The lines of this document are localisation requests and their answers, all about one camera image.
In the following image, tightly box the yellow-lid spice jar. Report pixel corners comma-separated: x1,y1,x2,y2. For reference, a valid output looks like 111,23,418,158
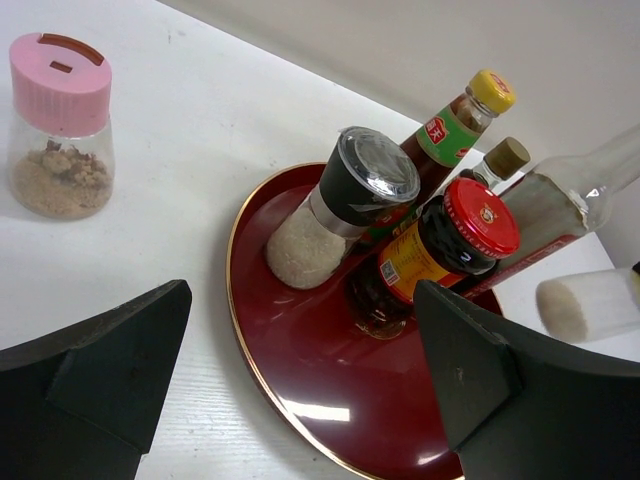
458,137,531,190

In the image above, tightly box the tall black-cap bottle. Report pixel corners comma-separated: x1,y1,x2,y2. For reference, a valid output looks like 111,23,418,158
452,125,639,299

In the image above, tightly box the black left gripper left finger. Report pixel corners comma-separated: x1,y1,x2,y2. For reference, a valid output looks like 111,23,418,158
1,280,192,479

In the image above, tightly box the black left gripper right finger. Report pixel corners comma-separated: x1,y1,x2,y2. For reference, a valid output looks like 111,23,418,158
414,281,639,479

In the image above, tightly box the red round tray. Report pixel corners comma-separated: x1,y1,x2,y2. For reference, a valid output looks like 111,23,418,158
226,163,462,479

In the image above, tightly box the red-lid chili sauce jar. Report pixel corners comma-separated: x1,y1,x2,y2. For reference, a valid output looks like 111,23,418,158
347,177,520,340

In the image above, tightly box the black-top salt grinder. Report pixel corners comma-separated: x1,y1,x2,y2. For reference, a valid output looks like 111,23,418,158
265,126,420,290

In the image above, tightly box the yellow-cap sauce bottle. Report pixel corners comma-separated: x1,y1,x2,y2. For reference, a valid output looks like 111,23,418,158
354,69,516,253

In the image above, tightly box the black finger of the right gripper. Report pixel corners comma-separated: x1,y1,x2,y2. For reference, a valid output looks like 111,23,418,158
534,259,640,345

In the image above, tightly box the pink-lid spice jar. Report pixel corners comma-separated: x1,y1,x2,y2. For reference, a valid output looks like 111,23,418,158
7,33,115,220

